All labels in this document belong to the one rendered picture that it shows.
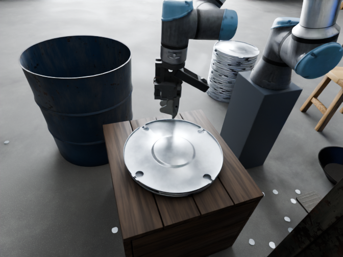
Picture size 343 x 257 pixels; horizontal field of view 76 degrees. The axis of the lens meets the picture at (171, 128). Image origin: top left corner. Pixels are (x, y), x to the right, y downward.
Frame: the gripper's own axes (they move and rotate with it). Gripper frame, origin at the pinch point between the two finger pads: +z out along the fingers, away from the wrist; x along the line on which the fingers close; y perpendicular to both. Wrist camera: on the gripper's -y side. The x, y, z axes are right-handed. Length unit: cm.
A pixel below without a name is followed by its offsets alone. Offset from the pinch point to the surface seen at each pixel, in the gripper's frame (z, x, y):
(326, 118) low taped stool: 29, -41, -95
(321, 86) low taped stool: 18, -59, -96
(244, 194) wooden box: 3.9, 27.8, -17.9
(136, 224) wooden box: 3.9, 36.2, 10.0
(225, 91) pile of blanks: 30, -69, -40
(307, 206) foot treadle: 23, 21, -49
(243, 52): 6, -76, -47
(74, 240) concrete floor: 39, 26, 34
